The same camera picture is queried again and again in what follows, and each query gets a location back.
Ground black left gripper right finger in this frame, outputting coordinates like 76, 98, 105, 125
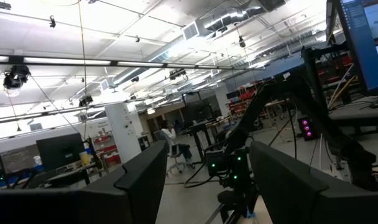
249, 140, 378, 224

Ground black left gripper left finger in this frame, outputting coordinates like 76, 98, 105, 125
0, 139, 169, 224

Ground red parts shelf rack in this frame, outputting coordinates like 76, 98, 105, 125
225, 86, 264, 118
92, 133, 122, 167

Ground yellow cup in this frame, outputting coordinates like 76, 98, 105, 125
79, 151, 91, 166

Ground black computer tower lit fans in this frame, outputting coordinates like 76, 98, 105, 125
297, 116, 318, 142

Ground black standing desk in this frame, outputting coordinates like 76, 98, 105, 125
188, 119, 218, 163

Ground white square pillar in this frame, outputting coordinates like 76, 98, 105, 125
104, 102, 144, 164

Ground black background monitor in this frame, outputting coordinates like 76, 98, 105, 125
35, 133, 86, 172

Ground office chair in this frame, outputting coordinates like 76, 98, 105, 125
154, 129, 196, 175

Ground person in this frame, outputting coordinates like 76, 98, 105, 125
160, 119, 195, 166

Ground black computer desk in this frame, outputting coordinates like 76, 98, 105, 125
327, 96, 378, 134

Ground overhead LED light bar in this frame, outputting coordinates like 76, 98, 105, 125
0, 54, 266, 72

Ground computer monitor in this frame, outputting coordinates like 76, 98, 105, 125
333, 0, 378, 97

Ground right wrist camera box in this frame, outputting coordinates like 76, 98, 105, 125
205, 148, 229, 179

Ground black upright frame post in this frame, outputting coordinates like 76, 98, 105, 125
302, 45, 330, 114

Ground black overhead camera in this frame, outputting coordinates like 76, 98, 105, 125
168, 68, 188, 81
2, 64, 32, 91

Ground silver ceiling air duct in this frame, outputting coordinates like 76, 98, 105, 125
181, 0, 288, 40

